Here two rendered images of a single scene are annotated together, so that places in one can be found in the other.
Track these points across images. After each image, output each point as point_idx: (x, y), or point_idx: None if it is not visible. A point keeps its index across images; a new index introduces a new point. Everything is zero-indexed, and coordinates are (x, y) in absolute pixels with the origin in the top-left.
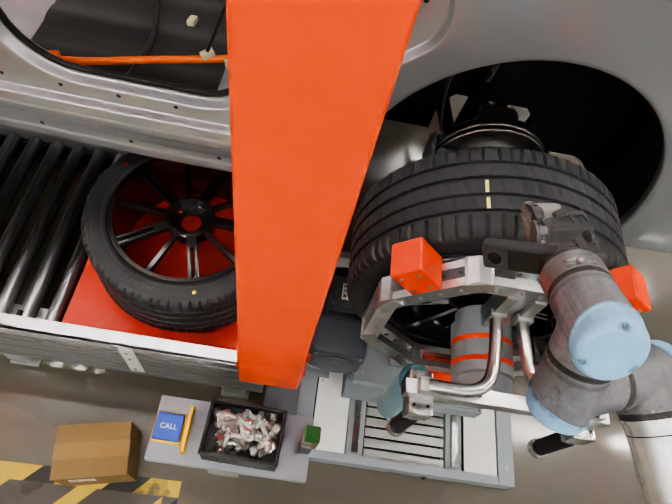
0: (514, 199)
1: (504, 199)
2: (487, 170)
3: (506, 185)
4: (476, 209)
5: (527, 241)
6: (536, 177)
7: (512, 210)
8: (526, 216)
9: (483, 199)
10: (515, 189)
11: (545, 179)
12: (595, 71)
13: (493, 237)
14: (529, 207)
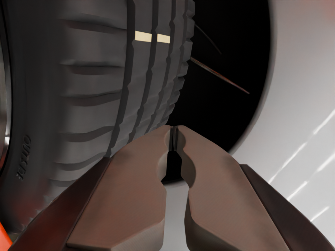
0: (142, 88)
1: (144, 70)
2: (177, 43)
3: (159, 73)
4: (132, 3)
5: (87, 196)
6: (157, 114)
7: (125, 86)
8: (205, 176)
9: (148, 26)
10: (153, 88)
11: (152, 125)
12: (171, 123)
13: (63, 37)
14: (292, 215)
